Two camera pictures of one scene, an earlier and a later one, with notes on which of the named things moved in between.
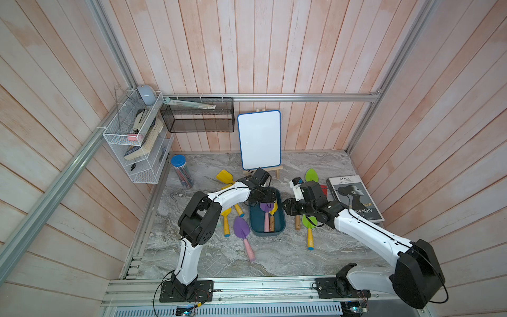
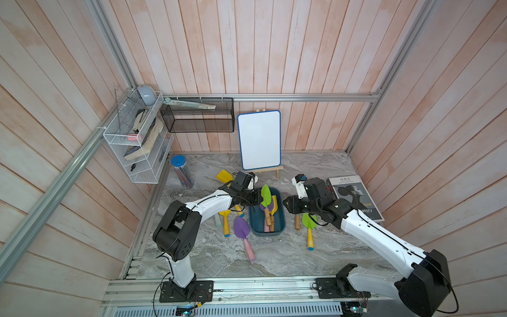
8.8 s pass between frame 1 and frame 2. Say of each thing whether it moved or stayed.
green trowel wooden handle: moved
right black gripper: stayed
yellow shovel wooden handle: stayed
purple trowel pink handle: stayed
